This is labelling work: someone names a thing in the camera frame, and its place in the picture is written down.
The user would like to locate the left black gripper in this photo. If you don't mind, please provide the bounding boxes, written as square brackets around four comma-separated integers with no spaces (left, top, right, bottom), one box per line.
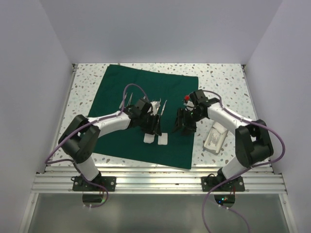
[138,112,161,136]

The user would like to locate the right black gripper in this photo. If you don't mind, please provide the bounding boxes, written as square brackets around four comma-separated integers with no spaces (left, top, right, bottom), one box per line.
[172,107,205,136]

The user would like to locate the white paper packet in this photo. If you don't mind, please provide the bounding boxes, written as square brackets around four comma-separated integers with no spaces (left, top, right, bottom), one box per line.
[204,129,225,153]

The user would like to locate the white gauze pad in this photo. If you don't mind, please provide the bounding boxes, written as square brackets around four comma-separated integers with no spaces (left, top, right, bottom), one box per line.
[158,133,168,145]
[217,124,228,134]
[143,133,155,144]
[212,121,220,130]

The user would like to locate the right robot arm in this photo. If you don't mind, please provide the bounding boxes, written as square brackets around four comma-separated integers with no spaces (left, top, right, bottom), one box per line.
[173,89,274,192]

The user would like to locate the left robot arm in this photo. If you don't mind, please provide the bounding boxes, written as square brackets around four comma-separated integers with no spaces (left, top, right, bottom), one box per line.
[58,98,168,191]

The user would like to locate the green surgical cloth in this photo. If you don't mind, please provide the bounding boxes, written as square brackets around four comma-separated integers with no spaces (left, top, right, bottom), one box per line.
[88,65,199,169]

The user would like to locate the short steel tweezers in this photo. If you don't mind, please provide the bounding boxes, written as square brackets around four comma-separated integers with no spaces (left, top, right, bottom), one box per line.
[160,100,167,116]

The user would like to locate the metal instrument tray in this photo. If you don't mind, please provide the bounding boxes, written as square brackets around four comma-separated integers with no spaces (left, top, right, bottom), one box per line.
[203,121,228,154]

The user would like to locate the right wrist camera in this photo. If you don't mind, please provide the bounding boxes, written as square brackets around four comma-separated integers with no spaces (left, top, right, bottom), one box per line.
[183,95,195,111]

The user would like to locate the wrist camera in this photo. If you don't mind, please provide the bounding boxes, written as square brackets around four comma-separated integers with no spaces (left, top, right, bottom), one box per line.
[148,101,158,116]
[183,95,195,111]

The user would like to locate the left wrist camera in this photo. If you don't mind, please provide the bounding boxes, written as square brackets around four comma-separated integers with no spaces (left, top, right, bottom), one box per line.
[148,101,158,116]

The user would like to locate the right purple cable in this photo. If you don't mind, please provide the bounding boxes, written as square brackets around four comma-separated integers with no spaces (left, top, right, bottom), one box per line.
[188,89,286,233]

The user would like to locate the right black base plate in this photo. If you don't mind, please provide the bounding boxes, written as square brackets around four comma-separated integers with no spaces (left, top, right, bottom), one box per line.
[201,173,245,208]

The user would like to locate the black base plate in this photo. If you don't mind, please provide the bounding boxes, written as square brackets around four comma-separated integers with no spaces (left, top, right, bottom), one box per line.
[201,173,245,208]
[72,176,117,204]

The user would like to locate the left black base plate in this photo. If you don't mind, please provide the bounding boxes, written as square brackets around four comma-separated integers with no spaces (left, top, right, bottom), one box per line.
[72,176,117,204]

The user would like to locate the aluminium rail frame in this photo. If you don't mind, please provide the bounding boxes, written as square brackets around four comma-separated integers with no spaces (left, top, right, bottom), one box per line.
[18,63,311,233]

